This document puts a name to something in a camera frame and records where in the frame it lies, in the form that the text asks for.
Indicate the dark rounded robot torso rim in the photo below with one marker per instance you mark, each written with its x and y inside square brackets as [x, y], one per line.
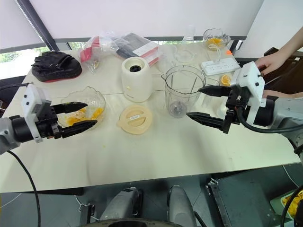
[135, 224]

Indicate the orange peel in small bowl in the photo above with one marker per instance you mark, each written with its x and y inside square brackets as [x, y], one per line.
[214, 42]

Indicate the small orange clip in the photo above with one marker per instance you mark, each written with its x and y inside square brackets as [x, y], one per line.
[228, 52]

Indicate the cream blender lid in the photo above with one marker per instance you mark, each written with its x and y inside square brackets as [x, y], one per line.
[135, 119]

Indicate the person's bare hand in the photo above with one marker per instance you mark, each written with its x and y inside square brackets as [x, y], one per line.
[266, 63]

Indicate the cream blender base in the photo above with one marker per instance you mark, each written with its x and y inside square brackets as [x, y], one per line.
[136, 82]

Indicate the orange slice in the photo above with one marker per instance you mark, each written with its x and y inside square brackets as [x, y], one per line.
[225, 80]

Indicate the white power strip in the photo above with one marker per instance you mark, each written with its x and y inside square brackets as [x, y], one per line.
[220, 66]

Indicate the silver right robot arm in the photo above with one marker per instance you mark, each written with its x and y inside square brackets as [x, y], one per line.
[284, 113]

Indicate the black diagonal window frame bar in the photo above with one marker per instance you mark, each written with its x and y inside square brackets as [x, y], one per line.
[35, 23]

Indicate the black metal table bracket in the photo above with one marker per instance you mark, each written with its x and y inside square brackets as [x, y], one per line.
[220, 203]

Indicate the clear blender jar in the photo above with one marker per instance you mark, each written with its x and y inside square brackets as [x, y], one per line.
[182, 82]

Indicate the clear glass conical flask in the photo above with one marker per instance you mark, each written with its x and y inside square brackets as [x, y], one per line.
[189, 35]

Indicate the clear plastic bag, red card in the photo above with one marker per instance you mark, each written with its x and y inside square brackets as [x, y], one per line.
[97, 49]

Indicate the wavy-rimmed clear glass bowl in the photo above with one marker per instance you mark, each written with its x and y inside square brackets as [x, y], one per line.
[94, 101]

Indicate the grey rounded robot leg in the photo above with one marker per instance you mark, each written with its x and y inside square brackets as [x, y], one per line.
[123, 204]
[181, 205]

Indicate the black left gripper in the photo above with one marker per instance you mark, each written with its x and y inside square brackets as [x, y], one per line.
[47, 119]

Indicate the black bag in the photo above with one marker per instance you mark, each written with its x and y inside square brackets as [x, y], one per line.
[55, 66]

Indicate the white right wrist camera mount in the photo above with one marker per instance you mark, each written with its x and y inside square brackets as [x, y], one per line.
[251, 78]

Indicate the small clear glass bowl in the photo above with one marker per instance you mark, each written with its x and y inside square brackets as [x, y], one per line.
[216, 35]

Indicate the bagged black and red package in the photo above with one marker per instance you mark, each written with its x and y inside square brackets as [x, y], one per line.
[139, 47]

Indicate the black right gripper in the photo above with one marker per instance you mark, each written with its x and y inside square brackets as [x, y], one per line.
[237, 101]

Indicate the green bin with orange peels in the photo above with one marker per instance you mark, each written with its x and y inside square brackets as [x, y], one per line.
[290, 203]

